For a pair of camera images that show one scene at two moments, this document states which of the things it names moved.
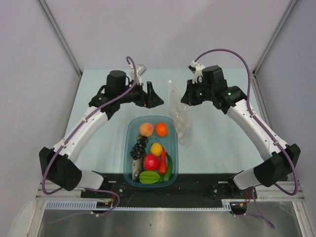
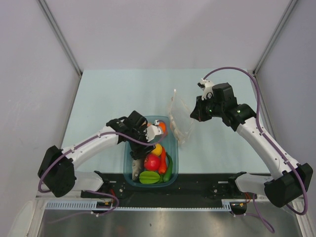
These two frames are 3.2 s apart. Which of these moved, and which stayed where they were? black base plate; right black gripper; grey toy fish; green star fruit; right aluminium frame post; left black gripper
Moved: right black gripper; left black gripper
Stayed: green star fruit; black base plate; grey toy fish; right aluminium frame post
